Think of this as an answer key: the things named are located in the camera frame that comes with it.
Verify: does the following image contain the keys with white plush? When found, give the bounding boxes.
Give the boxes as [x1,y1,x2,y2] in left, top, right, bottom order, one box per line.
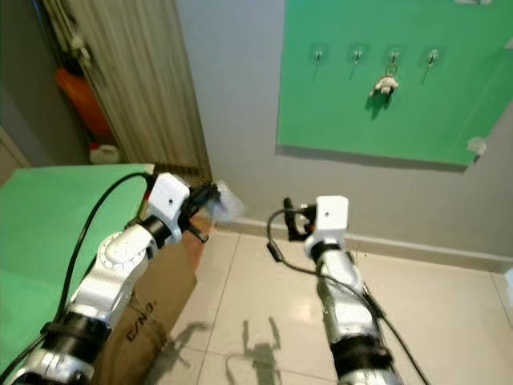
[370,55,401,97]

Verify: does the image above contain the grey wood grain door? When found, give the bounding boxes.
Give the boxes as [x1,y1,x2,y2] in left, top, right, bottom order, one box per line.
[60,0,214,184]

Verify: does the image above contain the brown cardboard box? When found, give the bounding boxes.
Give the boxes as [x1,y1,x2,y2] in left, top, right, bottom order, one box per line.
[90,229,203,385]

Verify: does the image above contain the green table board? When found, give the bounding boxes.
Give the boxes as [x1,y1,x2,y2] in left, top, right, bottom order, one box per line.
[0,164,155,376]

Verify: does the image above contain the green wall board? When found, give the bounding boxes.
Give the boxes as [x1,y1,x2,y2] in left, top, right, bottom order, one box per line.
[276,0,513,169]

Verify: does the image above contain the clear plastic key pouch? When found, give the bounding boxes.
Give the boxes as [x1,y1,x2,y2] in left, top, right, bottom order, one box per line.
[208,183,246,224]

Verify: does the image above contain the white jug with red cap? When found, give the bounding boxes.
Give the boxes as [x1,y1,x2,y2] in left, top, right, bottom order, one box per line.
[89,142,122,165]

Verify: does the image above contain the white black hanging bundle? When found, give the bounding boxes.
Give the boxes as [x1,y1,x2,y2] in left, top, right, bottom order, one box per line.
[68,32,93,69]

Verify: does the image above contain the grey wall baseboard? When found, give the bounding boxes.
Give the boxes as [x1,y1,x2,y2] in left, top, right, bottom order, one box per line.
[216,218,513,272]

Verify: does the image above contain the orange bag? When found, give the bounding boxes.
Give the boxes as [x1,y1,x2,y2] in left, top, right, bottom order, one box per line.
[54,67,111,143]

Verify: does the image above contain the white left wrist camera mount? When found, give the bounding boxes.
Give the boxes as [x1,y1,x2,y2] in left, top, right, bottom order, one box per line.
[146,172,192,225]

